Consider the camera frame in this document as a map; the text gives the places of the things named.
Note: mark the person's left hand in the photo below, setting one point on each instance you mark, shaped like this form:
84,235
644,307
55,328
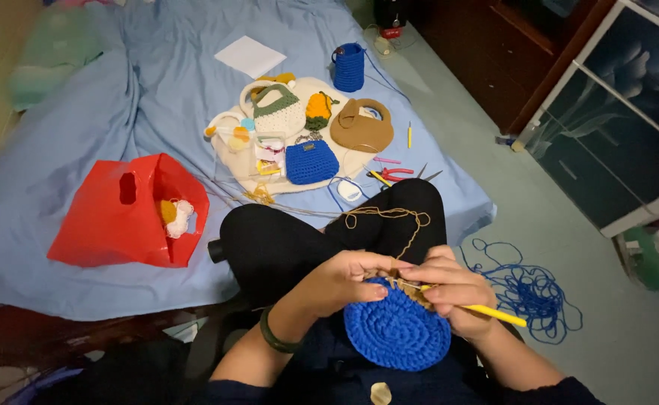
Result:
338,284

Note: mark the person's right hand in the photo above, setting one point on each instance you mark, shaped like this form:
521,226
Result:
456,292

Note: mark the blue round crochet piece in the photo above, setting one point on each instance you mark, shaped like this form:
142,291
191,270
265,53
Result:
394,329

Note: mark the person's black trousers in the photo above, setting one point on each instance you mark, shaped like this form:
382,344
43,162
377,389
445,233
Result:
318,242

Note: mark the loose blue yarn heap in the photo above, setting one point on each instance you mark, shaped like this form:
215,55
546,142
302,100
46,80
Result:
526,292

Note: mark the dark green bangle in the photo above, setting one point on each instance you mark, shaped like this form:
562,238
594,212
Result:
273,336

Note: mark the tan yarn strand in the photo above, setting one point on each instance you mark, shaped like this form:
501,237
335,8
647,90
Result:
388,212

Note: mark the steel scissors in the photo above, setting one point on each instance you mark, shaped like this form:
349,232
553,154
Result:
428,173

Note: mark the blue crochet purse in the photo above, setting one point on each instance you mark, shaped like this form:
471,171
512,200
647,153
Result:
311,162

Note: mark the pink crochet hook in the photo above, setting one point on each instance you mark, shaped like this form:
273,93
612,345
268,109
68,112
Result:
387,161

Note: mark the clear plastic accessory box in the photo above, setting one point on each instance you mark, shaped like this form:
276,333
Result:
268,157

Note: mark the tan crochet handbag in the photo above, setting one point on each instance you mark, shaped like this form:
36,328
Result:
361,132

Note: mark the cream crochet mat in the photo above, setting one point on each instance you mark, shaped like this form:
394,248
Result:
239,163

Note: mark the small yellow crochet hook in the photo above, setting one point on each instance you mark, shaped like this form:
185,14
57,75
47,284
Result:
409,135

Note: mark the orange and green crochet piece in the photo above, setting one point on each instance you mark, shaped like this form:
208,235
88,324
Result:
318,111

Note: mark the white and yellow yarn ball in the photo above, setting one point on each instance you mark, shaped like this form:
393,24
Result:
176,216

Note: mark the green and white crochet bag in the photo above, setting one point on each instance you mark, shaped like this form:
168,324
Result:
279,112

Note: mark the blue crochet cup holder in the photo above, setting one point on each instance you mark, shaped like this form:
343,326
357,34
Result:
349,68

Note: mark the red plastic bag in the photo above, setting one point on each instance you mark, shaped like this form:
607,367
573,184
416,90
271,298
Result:
121,219

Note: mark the white framed glass cabinet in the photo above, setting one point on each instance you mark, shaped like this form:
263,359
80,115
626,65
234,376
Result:
616,124

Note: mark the dark wooden cabinet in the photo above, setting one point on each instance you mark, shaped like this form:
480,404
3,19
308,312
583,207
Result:
493,56

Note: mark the white paper sheet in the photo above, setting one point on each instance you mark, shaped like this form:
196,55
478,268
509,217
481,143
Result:
249,56

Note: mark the blue bed sheet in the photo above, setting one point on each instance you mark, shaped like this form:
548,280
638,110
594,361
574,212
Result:
138,140

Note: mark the green pillow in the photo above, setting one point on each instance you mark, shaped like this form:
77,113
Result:
53,50

